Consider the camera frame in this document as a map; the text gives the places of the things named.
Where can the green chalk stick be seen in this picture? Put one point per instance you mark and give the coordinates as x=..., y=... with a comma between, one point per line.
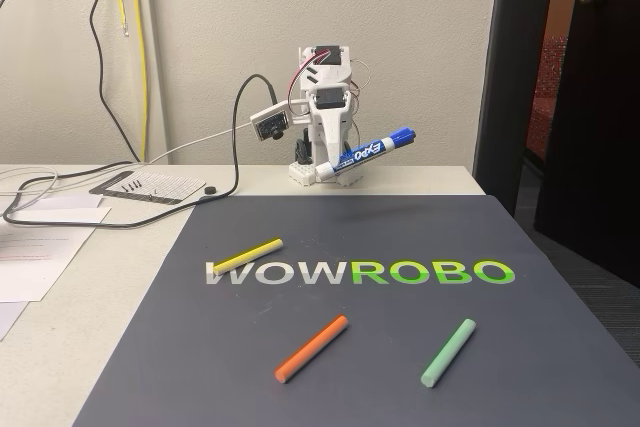
x=447, y=354

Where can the dark door frame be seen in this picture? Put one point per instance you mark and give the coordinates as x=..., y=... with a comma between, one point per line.
x=515, y=72

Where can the blue Expo dry-erase marker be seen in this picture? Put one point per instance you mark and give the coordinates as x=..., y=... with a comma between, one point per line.
x=395, y=139

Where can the small black round cap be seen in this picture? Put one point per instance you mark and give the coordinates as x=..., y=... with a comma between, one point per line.
x=210, y=190

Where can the pale lavender paper sheet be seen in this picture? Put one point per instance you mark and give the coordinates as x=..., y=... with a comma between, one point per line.
x=10, y=317

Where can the striped magnetic screw mat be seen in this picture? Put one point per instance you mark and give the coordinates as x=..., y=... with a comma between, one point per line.
x=170, y=184

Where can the yellow chalk stick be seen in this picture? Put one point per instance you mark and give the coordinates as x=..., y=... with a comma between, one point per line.
x=250, y=254

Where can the grey WOWROBO mat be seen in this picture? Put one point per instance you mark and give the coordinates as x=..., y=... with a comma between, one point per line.
x=450, y=227

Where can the dark brown door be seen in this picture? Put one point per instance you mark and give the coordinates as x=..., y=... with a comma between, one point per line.
x=600, y=122

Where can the orange chalk stick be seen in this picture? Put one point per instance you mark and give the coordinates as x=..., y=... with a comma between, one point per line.
x=310, y=349

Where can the printed white paper sheet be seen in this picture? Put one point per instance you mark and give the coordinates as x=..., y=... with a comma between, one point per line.
x=40, y=267

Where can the blank white paper sheet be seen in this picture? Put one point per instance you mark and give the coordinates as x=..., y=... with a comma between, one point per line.
x=75, y=202
x=65, y=216

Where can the white gripper camera module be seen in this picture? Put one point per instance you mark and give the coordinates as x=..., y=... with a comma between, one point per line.
x=270, y=122

